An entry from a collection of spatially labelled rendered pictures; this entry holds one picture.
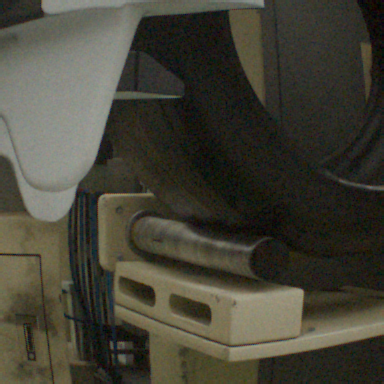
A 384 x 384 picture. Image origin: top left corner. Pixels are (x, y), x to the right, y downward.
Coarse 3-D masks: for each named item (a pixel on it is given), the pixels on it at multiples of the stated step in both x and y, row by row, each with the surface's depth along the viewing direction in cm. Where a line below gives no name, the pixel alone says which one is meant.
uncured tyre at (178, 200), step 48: (144, 48) 118; (192, 48) 116; (192, 96) 117; (240, 96) 118; (144, 144) 127; (192, 144) 119; (240, 144) 118; (288, 144) 120; (192, 192) 126; (240, 192) 121; (288, 192) 121; (336, 192) 123; (288, 240) 125; (336, 240) 126
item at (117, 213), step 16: (112, 208) 151; (128, 208) 152; (144, 208) 152; (160, 208) 153; (112, 224) 151; (128, 224) 151; (112, 240) 151; (128, 240) 151; (112, 256) 151; (128, 256) 152; (144, 256) 152; (160, 256) 154; (304, 256) 162; (320, 256) 163
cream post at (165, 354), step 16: (240, 16) 159; (256, 16) 160; (240, 32) 159; (256, 32) 160; (240, 48) 159; (256, 48) 160; (256, 64) 161; (256, 80) 161; (160, 336) 165; (160, 352) 165; (176, 352) 160; (192, 352) 159; (160, 368) 166; (176, 368) 160; (192, 368) 159; (208, 368) 160; (224, 368) 161; (240, 368) 162; (256, 368) 163
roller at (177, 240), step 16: (144, 224) 149; (160, 224) 145; (176, 224) 142; (192, 224) 140; (144, 240) 148; (160, 240) 143; (176, 240) 138; (192, 240) 134; (208, 240) 131; (224, 240) 128; (240, 240) 125; (256, 240) 122; (272, 240) 121; (176, 256) 140; (192, 256) 135; (208, 256) 130; (224, 256) 126; (240, 256) 123; (256, 256) 120; (272, 256) 121; (288, 256) 122; (240, 272) 124; (256, 272) 121; (272, 272) 121
